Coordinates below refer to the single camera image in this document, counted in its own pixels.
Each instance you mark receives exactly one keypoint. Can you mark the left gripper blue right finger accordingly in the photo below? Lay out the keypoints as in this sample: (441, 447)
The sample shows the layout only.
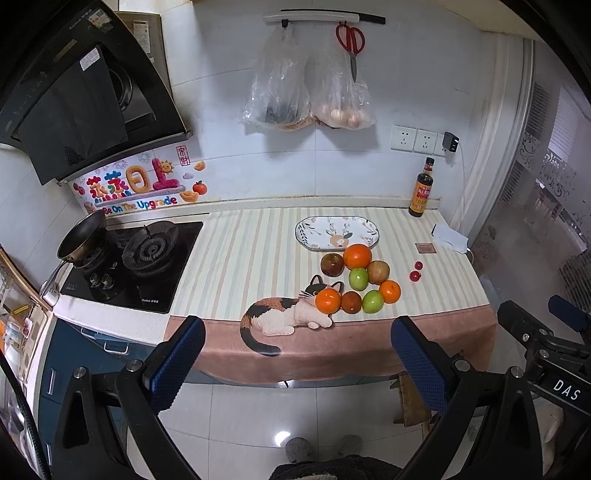
(452, 388)

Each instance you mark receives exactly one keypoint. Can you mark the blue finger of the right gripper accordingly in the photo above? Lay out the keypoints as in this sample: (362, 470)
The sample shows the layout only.
(537, 337)
(569, 314)

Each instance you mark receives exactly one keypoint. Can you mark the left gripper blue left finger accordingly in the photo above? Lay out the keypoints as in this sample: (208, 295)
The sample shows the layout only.
(146, 388)

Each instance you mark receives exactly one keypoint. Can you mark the green apple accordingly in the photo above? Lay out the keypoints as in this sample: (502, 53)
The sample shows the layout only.
(373, 302)
(359, 279)

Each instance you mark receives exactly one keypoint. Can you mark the dark orange fruit front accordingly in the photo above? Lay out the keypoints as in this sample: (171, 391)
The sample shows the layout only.
(351, 302)

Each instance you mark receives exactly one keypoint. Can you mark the reddish yellow apple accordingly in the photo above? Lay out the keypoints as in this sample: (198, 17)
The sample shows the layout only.
(378, 272)

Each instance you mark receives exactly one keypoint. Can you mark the large orange top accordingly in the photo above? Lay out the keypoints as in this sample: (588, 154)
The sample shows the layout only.
(357, 256)

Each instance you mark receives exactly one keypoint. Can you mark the dark red apple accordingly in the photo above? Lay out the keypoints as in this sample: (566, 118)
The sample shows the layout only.
(332, 264)

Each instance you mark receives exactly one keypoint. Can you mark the wooden stool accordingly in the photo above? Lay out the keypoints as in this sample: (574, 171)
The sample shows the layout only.
(413, 411)

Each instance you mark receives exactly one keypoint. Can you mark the frosted glass sliding door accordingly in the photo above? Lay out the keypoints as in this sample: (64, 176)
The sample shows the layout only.
(524, 180)

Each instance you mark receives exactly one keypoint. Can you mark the blue kitchen cabinet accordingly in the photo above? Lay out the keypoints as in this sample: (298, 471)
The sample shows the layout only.
(80, 415)

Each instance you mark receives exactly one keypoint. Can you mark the white paper tissue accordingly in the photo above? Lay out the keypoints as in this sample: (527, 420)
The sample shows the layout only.
(446, 236)

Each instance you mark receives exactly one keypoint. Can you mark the black gas stove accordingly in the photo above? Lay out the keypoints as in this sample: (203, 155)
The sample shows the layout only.
(136, 268)

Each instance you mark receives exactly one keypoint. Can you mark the brown label card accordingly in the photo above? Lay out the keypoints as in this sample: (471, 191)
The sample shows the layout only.
(426, 248)

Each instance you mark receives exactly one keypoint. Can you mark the black frying pan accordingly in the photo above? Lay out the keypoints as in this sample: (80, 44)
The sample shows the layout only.
(80, 242)

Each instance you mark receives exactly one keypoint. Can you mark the striped cat tablecloth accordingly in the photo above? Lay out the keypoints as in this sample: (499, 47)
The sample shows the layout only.
(272, 314)

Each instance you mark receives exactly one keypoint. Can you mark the soy sauce bottle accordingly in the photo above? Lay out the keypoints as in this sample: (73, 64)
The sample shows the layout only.
(422, 189)

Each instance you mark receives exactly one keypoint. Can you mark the oval floral ceramic plate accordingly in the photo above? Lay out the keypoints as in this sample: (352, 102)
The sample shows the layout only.
(335, 233)

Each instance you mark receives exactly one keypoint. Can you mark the grey plug charger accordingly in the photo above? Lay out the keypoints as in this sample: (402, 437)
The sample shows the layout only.
(450, 142)

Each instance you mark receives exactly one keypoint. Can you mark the right plastic bag with eggs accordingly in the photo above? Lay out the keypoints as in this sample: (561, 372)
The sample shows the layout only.
(337, 100)

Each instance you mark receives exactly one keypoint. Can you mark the black range hood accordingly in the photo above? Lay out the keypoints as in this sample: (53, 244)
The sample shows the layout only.
(77, 89)

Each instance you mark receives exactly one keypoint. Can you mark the left hanging plastic bag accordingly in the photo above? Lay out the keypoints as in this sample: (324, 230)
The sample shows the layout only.
(278, 98)

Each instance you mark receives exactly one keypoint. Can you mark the right white wall socket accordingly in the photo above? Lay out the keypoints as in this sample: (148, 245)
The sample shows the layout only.
(425, 142)

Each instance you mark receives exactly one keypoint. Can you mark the white wall socket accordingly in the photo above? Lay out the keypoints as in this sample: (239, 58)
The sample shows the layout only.
(425, 142)
(403, 138)

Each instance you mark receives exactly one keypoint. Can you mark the colourful wall sticker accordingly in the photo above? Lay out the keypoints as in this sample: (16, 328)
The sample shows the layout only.
(144, 182)

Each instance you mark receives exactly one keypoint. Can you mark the left white wall socket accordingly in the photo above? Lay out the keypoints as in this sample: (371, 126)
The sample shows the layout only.
(403, 138)

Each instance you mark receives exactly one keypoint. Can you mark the red handled scissors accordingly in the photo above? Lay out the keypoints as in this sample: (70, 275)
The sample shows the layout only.
(353, 40)

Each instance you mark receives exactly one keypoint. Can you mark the white wall hook rail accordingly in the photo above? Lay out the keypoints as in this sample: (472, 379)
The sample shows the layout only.
(322, 15)

